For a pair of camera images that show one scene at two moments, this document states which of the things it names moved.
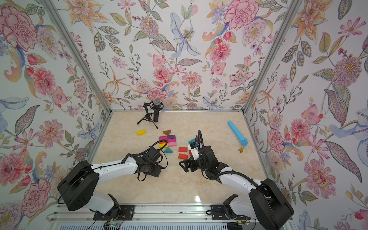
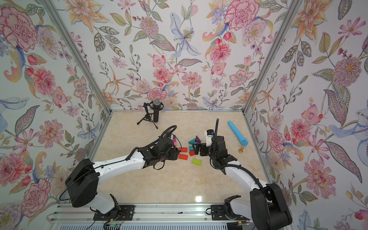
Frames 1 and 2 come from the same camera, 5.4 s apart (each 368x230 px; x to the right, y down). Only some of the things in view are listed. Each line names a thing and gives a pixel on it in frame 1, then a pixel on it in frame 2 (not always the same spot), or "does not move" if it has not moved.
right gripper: (191, 161) -> (198, 149)
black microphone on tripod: (153, 108) does not move
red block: (183, 149) does not move
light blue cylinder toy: (244, 141) does not move
